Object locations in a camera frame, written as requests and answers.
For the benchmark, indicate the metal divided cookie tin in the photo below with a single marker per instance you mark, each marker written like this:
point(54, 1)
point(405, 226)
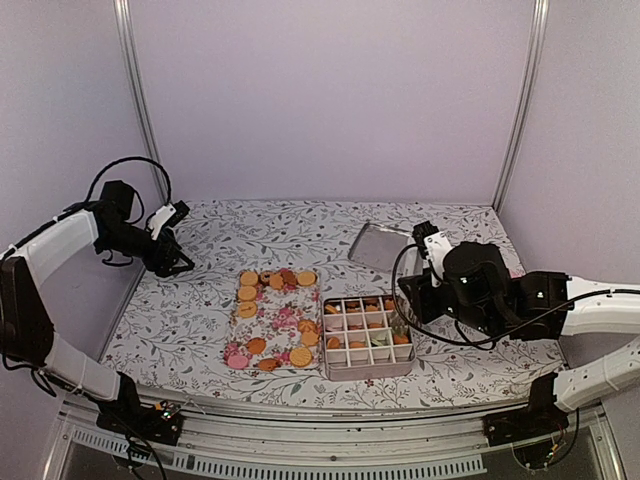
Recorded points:
point(348, 325)

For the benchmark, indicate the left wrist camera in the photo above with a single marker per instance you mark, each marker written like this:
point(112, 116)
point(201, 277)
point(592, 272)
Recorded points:
point(166, 216)

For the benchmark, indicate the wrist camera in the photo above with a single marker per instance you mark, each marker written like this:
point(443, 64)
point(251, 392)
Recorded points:
point(166, 216)
point(433, 246)

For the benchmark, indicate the floral cookie tray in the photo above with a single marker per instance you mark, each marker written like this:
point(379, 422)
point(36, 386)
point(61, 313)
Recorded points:
point(286, 331)

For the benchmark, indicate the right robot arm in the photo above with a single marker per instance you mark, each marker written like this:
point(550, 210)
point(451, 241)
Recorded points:
point(470, 284)

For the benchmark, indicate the swirl orange cookie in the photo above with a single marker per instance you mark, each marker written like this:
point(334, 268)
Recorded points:
point(400, 339)

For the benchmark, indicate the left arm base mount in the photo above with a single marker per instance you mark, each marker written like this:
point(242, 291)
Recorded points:
point(152, 423)

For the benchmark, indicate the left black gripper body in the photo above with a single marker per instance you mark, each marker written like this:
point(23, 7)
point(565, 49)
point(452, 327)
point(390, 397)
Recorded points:
point(151, 258)

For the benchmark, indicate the aluminium frame post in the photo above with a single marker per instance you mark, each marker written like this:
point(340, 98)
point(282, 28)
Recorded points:
point(534, 53)
point(125, 30)

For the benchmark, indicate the red mark round cookie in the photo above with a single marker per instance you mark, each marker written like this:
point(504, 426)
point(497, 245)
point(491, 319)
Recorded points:
point(247, 309)

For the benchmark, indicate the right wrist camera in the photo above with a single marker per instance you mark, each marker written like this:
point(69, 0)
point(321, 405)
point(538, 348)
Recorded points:
point(433, 246)

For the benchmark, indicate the metal serving tongs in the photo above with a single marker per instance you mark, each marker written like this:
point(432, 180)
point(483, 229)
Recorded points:
point(398, 325)

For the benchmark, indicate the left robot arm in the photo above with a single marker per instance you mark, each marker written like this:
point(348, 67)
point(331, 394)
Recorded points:
point(44, 295)

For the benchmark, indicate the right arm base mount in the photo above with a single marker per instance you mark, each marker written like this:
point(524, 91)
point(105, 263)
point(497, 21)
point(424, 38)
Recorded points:
point(535, 435)

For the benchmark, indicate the right aluminium frame post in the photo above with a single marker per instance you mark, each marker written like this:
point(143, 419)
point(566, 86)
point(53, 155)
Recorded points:
point(534, 53)

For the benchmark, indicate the pink plate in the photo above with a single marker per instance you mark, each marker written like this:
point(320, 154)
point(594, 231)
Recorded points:
point(516, 273)

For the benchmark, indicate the left aluminium frame post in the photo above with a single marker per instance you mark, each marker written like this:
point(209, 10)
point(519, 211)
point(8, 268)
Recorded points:
point(125, 30)

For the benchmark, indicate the round tan cookie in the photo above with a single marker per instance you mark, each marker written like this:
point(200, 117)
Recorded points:
point(306, 278)

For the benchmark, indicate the metal tin lid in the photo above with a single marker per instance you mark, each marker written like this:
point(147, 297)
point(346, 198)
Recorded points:
point(376, 246)

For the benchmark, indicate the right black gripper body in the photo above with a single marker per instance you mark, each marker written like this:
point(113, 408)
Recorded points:
point(472, 315)

